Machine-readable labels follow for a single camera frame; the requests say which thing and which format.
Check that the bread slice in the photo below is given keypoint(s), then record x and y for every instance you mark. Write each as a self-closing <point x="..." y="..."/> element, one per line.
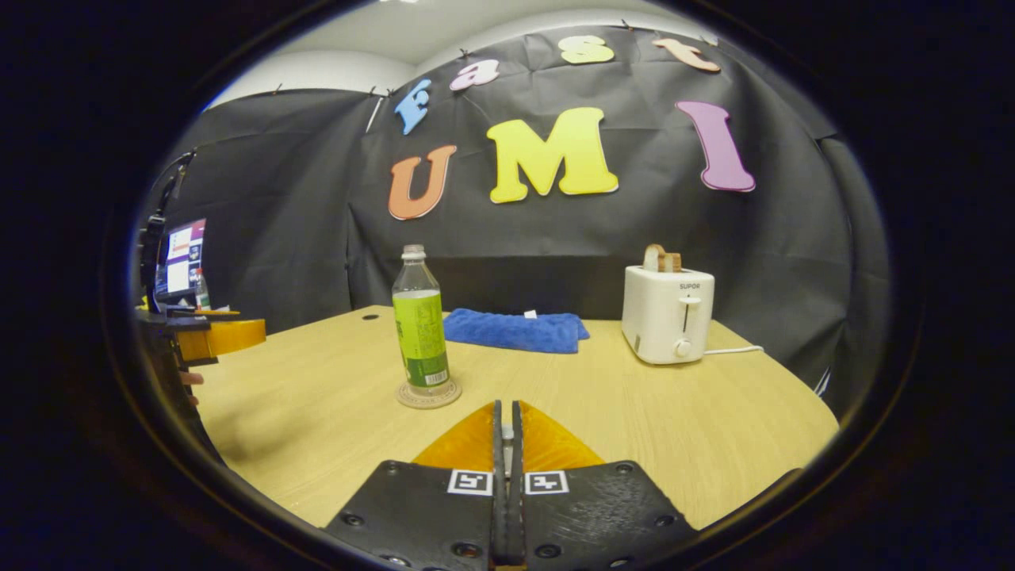
<point x="660" y="258"/>

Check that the small red cap bottle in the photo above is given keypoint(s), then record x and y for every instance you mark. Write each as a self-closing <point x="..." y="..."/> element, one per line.
<point x="203" y="292"/>

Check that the white toaster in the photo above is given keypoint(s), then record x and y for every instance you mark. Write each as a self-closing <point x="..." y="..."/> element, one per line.
<point x="666" y="317"/>

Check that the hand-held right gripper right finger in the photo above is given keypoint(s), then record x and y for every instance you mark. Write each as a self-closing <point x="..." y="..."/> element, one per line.
<point x="595" y="515"/>

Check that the round wooden coaster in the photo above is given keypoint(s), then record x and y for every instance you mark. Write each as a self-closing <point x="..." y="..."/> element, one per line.
<point x="432" y="398"/>

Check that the green label water bottle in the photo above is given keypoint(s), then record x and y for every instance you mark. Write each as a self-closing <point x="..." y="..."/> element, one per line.
<point x="423" y="333"/>

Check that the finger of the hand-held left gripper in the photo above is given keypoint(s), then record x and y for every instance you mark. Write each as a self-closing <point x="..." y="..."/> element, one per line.
<point x="214" y="312"/>
<point x="230" y="337"/>

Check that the blue towel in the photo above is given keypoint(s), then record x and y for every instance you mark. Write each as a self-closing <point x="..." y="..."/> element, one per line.
<point x="515" y="331"/>

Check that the computer monitor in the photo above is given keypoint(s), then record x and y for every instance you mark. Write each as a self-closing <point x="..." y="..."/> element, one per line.
<point x="184" y="258"/>

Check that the black backdrop cloth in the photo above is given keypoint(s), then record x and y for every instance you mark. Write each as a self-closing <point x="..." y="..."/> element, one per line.
<point x="634" y="230"/>

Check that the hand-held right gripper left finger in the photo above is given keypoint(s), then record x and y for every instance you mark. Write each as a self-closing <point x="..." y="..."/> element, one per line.
<point x="428" y="515"/>

